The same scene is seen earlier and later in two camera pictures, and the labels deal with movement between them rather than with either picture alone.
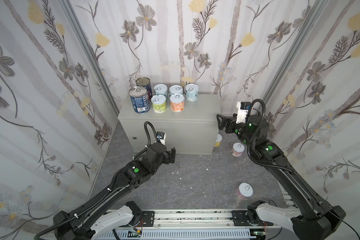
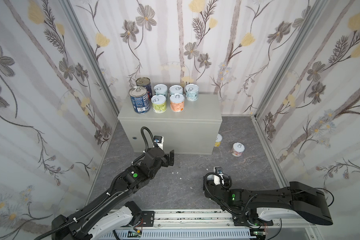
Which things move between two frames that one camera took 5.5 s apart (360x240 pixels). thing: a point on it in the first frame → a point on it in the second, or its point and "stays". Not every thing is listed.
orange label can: (177, 102) stays
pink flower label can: (237, 149) stays
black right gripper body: (228, 124) → (205, 183)
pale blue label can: (176, 89) stays
